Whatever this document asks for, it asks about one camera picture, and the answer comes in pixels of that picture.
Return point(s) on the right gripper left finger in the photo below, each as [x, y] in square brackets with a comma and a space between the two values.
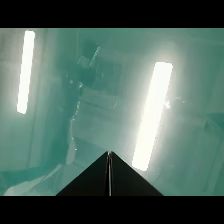
[93, 181]

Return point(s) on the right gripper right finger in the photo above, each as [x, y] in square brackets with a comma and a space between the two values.
[128, 181]

